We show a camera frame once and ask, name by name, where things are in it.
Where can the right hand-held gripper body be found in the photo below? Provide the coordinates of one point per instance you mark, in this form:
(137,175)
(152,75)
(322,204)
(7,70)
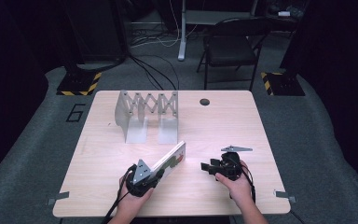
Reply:
(231,166)

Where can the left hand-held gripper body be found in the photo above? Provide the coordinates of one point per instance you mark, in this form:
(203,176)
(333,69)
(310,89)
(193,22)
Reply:
(141,182)

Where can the white caterpillar picture book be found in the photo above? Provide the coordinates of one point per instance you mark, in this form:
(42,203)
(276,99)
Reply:
(172,161)

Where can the person's left hand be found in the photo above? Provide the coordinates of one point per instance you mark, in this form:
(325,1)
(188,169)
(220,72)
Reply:
(132,202)

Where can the person's right hand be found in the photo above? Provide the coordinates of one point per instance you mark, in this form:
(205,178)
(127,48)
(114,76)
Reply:
(237,188)

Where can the grey metal expandable book rack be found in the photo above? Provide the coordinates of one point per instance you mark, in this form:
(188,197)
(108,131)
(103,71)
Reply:
(147,116)

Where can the black stand with striped base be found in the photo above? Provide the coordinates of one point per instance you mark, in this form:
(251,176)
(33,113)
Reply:
(79,81)
(281,83)

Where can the black folding chair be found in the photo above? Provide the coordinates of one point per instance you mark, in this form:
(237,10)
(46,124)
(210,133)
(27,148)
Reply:
(230,51)

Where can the white standing desk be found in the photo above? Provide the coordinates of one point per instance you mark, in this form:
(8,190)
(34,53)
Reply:
(182,31)

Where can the black equipment cabinet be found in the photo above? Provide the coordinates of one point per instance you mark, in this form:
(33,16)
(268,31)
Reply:
(99,31)

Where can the small white device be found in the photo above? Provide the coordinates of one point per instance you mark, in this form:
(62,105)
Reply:
(284,13)

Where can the grey metal table bracket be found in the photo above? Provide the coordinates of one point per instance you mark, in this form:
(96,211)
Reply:
(57,197)
(285,196)

